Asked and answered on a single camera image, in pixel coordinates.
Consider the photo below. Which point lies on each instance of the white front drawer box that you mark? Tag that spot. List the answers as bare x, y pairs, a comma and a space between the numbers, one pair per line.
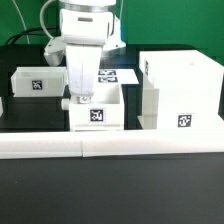
104, 112

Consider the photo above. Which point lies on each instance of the white drawer box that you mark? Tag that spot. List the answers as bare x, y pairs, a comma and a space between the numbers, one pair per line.
104, 112
39, 81

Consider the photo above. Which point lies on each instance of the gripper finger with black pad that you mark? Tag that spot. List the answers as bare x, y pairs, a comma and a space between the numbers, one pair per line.
84, 99

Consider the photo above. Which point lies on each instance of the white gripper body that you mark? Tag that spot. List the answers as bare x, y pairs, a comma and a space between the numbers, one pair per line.
82, 64

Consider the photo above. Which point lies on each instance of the white rear drawer box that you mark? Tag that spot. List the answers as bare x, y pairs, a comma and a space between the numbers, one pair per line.
39, 81

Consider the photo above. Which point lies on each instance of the white front fence left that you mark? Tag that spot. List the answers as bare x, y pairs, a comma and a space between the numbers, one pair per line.
40, 145

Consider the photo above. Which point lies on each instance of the white front fence right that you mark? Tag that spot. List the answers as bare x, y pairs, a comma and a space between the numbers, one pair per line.
151, 142

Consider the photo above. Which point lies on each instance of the white marker sheet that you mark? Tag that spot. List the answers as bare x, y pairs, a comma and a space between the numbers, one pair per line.
122, 76

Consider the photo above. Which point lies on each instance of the white drawer cabinet frame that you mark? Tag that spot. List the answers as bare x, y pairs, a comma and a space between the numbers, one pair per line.
181, 89

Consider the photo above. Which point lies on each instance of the white fence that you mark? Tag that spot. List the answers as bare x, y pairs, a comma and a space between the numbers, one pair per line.
40, 145
151, 142

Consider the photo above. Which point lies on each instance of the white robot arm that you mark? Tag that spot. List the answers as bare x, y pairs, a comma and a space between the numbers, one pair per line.
89, 29

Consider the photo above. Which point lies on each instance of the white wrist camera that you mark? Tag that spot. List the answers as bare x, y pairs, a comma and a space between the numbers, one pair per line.
55, 51

